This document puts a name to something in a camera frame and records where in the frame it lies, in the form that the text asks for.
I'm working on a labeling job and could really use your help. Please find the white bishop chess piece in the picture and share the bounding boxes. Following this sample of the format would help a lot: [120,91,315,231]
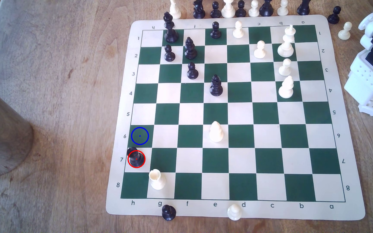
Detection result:
[209,121,224,143]
[278,75,294,99]
[169,0,182,19]

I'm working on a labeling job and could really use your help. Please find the black bishop chess piece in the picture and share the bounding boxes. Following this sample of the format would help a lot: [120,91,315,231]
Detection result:
[297,0,311,16]
[209,74,223,97]

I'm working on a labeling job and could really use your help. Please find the black pawn chess piece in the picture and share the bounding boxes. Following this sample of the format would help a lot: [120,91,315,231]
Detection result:
[235,1,247,18]
[161,205,177,221]
[187,62,199,80]
[210,1,222,19]
[164,44,176,62]
[328,6,341,24]
[210,21,222,39]

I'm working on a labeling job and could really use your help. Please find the green and white chess mat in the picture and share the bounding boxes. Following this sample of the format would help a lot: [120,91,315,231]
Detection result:
[106,14,366,221]

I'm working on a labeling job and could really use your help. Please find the white rook chess piece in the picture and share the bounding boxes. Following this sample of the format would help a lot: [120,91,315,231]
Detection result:
[149,168,167,190]

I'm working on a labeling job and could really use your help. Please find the black king chess piece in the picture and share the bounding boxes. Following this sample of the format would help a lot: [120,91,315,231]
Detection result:
[163,12,179,43]

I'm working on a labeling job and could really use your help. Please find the white pawn chess piece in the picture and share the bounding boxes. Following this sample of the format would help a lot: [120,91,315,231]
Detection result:
[338,22,352,41]
[278,58,292,77]
[277,0,289,17]
[254,40,267,59]
[248,0,260,17]
[227,203,243,221]
[232,21,245,39]

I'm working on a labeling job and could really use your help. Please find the black knight chess piece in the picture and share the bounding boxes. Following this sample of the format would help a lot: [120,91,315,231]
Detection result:
[193,0,206,19]

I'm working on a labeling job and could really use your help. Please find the white queen chess piece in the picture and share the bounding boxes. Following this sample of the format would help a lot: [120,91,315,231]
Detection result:
[221,0,236,19]

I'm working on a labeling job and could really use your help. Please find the white king chess piece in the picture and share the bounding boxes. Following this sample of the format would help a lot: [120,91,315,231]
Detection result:
[277,25,296,58]

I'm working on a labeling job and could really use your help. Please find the black bishop on f2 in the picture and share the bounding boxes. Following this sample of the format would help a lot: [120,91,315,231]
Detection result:
[184,36,198,60]

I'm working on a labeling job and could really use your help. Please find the brown wooden post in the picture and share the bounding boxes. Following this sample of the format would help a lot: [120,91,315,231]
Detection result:
[0,80,34,177]

